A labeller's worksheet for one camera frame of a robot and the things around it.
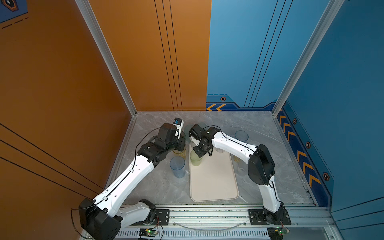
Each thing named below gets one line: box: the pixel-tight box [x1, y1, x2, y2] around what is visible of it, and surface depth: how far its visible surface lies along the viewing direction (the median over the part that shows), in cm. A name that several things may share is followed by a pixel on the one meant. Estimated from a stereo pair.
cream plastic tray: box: [189, 151, 240, 202], surface depth 84 cm
